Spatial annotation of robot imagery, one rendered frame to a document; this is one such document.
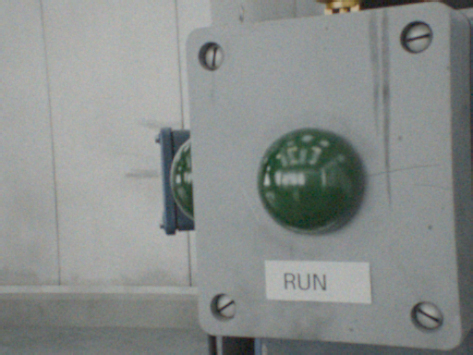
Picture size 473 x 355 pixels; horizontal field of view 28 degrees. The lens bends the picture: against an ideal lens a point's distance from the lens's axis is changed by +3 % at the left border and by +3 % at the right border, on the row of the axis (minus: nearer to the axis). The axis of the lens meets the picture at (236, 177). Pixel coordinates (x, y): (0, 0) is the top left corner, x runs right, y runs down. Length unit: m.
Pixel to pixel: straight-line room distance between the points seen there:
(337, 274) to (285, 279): 0.02
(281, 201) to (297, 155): 0.01
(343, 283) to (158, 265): 5.96
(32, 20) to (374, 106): 6.39
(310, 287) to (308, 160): 0.04
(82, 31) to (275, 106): 6.16
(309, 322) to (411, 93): 0.07
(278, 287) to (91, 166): 6.13
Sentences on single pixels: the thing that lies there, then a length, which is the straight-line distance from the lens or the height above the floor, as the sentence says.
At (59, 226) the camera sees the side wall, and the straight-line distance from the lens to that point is 6.55.
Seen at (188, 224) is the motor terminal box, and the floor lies 1.22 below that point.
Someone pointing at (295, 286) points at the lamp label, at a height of 1.26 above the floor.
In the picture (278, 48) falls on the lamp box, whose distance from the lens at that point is 0.26.
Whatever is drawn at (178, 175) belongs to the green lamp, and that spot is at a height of 1.29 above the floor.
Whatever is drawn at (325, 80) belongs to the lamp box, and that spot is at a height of 1.31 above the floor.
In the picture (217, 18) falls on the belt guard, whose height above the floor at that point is 1.39.
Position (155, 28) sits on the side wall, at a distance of 6.15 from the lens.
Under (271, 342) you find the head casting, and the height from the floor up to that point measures 1.23.
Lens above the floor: 1.30
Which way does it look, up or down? 3 degrees down
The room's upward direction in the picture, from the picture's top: 3 degrees counter-clockwise
